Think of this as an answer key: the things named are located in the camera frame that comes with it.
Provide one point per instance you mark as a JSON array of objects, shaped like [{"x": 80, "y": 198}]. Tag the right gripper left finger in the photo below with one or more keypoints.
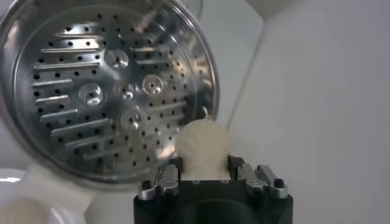
[{"x": 169, "y": 182}]

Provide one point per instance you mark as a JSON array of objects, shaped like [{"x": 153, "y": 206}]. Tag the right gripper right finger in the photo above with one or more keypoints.
[{"x": 259, "y": 179}]

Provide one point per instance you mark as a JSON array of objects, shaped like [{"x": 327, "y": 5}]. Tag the white steamed baozi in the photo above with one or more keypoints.
[{"x": 202, "y": 146}]

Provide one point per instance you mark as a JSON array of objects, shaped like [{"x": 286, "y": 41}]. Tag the stainless steel steamer basket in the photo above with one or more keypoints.
[{"x": 91, "y": 91}]

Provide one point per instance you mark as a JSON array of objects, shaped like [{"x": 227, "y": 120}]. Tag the white round plate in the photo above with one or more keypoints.
[{"x": 9, "y": 179}]

